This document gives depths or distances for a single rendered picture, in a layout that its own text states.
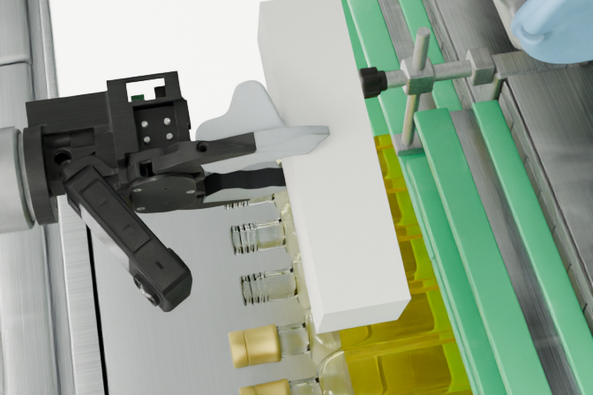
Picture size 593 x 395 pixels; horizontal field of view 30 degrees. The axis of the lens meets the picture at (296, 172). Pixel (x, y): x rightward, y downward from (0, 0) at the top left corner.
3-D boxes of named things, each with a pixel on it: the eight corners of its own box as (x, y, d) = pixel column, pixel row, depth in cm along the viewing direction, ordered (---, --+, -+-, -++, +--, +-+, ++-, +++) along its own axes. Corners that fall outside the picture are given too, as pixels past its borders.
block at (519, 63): (537, 102, 112) (471, 112, 111) (557, 38, 104) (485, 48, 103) (550, 130, 110) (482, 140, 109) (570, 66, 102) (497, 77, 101)
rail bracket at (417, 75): (469, 124, 112) (349, 143, 111) (495, 7, 99) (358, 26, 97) (477, 147, 111) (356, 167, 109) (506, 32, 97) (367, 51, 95)
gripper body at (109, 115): (187, 66, 79) (16, 90, 77) (206, 178, 76) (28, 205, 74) (190, 109, 86) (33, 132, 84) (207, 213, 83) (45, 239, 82)
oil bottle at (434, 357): (528, 339, 106) (309, 378, 103) (539, 309, 101) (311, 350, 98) (548, 392, 102) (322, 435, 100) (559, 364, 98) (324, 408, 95)
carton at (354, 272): (338, -10, 83) (259, 1, 82) (410, 298, 75) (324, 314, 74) (330, 29, 88) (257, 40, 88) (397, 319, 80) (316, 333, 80)
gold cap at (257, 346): (273, 315, 102) (226, 324, 102) (281, 345, 100) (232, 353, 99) (274, 339, 105) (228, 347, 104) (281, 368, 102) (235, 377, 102)
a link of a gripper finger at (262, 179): (309, 111, 86) (196, 114, 83) (324, 182, 84) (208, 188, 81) (296, 128, 89) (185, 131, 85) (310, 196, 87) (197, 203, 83)
